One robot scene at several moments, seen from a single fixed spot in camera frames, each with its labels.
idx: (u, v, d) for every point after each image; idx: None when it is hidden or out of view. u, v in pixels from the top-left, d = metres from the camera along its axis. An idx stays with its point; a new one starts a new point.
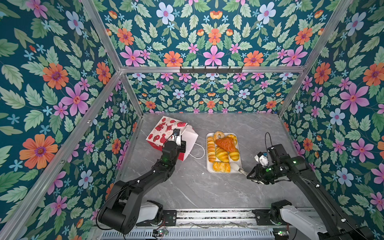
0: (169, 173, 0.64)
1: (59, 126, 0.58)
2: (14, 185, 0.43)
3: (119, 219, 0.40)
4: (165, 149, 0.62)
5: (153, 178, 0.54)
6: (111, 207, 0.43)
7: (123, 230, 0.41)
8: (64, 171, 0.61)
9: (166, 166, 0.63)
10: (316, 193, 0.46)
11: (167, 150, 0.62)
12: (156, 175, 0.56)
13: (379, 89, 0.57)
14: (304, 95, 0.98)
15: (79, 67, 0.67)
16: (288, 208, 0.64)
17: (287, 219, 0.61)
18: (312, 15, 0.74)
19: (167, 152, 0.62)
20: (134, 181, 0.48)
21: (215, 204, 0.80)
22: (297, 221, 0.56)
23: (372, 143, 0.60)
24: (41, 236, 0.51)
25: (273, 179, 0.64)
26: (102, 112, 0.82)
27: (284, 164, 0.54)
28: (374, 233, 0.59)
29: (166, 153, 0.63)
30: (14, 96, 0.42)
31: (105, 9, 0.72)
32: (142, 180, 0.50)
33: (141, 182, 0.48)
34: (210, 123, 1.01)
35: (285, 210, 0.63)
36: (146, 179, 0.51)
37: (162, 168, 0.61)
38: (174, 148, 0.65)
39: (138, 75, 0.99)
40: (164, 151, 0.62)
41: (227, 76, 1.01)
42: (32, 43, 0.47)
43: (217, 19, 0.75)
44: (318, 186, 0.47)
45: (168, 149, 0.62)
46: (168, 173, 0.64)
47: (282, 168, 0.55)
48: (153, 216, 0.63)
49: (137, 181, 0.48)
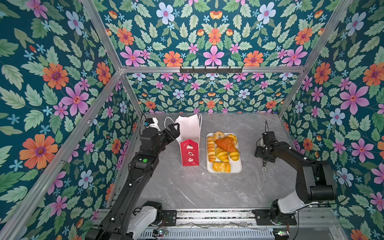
0: (152, 165, 0.53)
1: (59, 127, 0.58)
2: (14, 185, 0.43)
3: None
4: (144, 137, 0.49)
5: (129, 197, 0.43)
6: None
7: None
8: (64, 171, 0.61)
9: (144, 166, 0.49)
10: (290, 152, 0.59)
11: (147, 137, 0.50)
12: (133, 190, 0.45)
13: (378, 89, 0.57)
14: (304, 95, 0.98)
15: (79, 67, 0.67)
16: (282, 198, 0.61)
17: (285, 208, 0.62)
18: (312, 15, 0.74)
19: (147, 140, 0.51)
20: (108, 221, 0.39)
21: (215, 204, 0.80)
22: (286, 200, 0.62)
23: (372, 143, 0.59)
24: (41, 236, 0.51)
25: (270, 158, 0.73)
26: (102, 112, 0.82)
27: (269, 145, 0.70)
28: (375, 233, 0.59)
29: (146, 141, 0.50)
30: (14, 97, 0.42)
31: (105, 9, 0.72)
32: (117, 214, 0.40)
33: (117, 218, 0.39)
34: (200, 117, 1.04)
35: (280, 201, 0.65)
36: (122, 208, 0.41)
37: (138, 171, 0.48)
38: (155, 133, 0.54)
39: (138, 75, 0.99)
40: (144, 139, 0.50)
41: (227, 76, 1.01)
42: (32, 43, 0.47)
43: (217, 19, 0.75)
44: (291, 148, 0.63)
45: (148, 135, 0.51)
46: (152, 166, 0.52)
47: (268, 148, 0.72)
48: (154, 218, 0.64)
49: (111, 219, 0.39)
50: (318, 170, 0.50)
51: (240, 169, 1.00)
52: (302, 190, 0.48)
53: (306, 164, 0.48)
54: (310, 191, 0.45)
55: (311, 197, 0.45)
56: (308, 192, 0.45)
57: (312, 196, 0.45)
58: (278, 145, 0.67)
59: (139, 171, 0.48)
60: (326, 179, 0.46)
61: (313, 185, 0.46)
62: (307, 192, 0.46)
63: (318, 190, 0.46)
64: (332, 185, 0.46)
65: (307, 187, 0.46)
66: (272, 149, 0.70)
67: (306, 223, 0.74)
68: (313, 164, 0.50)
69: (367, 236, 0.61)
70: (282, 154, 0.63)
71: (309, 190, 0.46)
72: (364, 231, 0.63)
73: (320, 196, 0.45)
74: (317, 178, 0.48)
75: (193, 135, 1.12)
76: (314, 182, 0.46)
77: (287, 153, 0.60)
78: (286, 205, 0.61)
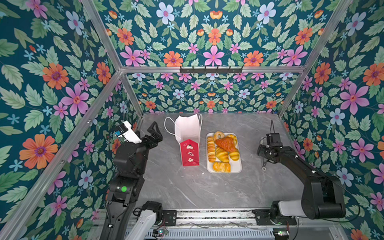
0: (135, 189, 0.43)
1: (59, 126, 0.58)
2: (14, 185, 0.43)
3: None
4: (119, 162, 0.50)
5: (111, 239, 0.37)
6: None
7: None
8: (64, 171, 0.61)
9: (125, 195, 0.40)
10: (294, 161, 0.56)
11: (123, 161, 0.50)
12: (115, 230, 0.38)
13: (379, 89, 0.57)
14: (304, 95, 0.98)
15: (79, 67, 0.67)
16: (283, 200, 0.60)
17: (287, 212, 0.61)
18: (312, 14, 0.73)
19: (123, 164, 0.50)
20: None
21: (215, 204, 0.80)
22: (290, 204, 0.59)
23: (372, 143, 0.60)
24: (41, 236, 0.51)
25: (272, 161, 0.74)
26: (102, 112, 0.82)
27: (273, 150, 0.66)
28: (374, 233, 0.59)
29: (122, 165, 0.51)
30: (14, 96, 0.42)
31: (105, 9, 0.72)
32: None
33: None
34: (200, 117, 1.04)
35: (281, 203, 0.65)
36: None
37: (118, 203, 0.40)
38: (131, 154, 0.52)
39: (138, 75, 0.99)
40: (118, 163, 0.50)
41: (227, 76, 1.01)
42: (32, 43, 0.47)
43: (217, 19, 0.75)
44: (297, 157, 0.58)
45: (124, 158, 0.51)
46: (134, 191, 0.42)
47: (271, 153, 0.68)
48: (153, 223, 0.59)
49: None
50: (327, 185, 0.47)
51: (240, 169, 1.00)
52: (308, 206, 0.46)
53: (314, 178, 0.45)
54: (318, 209, 0.43)
55: (318, 215, 0.43)
56: (316, 210, 0.43)
57: (319, 215, 0.43)
58: (283, 152, 0.62)
59: (119, 203, 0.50)
60: (336, 196, 0.43)
61: (321, 202, 0.43)
62: (314, 210, 0.43)
63: (326, 208, 0.43)
64: (341, 203, 0.43)
65: (314, 205, 0.43)
66: (277, 154, 0.66)
67: (305, 223, 0.74)
68: (322, 178, 0.46)
69: (367, 236, 0.61)
70: (288, 162, 0.59)
71: (317, 208, 0.43)
72: (364, 231, 0.63)
73: (327, 215, 0.43)
74: (324, 194, 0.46)
75: (193, 135, 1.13)
76: (321, 199, 0.43)
77: (293, 162, 0.56)
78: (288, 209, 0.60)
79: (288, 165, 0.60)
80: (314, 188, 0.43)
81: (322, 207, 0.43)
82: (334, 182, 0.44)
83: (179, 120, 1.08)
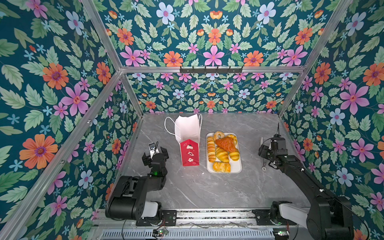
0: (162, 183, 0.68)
1: (59, 126, 0.58)
2: (14, 185, 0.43)
3: (129, 209, 0.42)
4: (155, 162, 0.66)
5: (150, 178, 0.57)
6: (118, 202, 0.43)
7: (135, 217, 0.43)
8: (64, 171, 0.61)
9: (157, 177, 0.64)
10: (301, 175, 0.53)
11: (157, 162, 0.67)
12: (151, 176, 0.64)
13: (379, 89, 0.57)
14: (304, 95, 0.98)
15: (79, 67, 0.67)
16: (286, 204, 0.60)
17: (287, 216, 0.61)
18: (312, 15, 0.74)
19: (157, 164, 0.67)
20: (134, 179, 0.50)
21: (215, 204, 0.80)
22: (293, 211, 0.57)
23: (372, 143, 0.60)
24: (41, 236, 0.51)
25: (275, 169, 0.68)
26: (102, 112, 0.82)
27: (278, 159, 0.63)
28: (374, 233, 0.59)
29: (156, 165, 0.67)
30: (14, 96, 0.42)
31: (105, 9, 0.72)
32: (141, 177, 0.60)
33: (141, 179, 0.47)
34: (200, 117, 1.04)
35: (283, 205, 0.64)
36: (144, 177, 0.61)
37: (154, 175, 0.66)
38: (162, 158, 0.70)
39: (138, 75, 0.99)
40: (153, 163, 0.66)
41: (227, 76, 1.01)
42: (31, 43, 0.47)
43: (217, 19, 0.75)
44: (303, 170, 0.55)
45: (158, 160, 0.67)
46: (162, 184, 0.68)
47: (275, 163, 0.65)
48: (155, 213, 0.64)
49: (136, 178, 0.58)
50: (334, 205, 0.44)
51: (240, 169, 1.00)
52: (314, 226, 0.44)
53: (322, 199, 0.42)
54: (325, 233, 0.40)
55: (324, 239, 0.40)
56: (323, 234, 0.40)
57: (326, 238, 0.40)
58: (288, 162, 0.59)
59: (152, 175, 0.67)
60: (344, 219, 0.43)
61: (328, 225, 0.40)
62: (321, 233, 0.41)
63: (333, 232, 0.41)
64: (349, 226, 0.40)
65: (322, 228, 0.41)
66: (281, 164, 0.62)
67: None
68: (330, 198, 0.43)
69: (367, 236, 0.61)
70: (292, 174, 0.57)
71: (324, 231, 0.40)
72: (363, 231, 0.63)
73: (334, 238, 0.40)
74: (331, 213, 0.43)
75: (193, 135, 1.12)
76: (329, 222, 0.40)
77: (299, 176, 0.53)
78: (289, 214, 0.60)
79: (292, 178, 0.57)
80: (322, 212, 0.41)
81: (330, 231, 0.41)
82: (344, 204, 0.41)
83: (179, 120, 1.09)
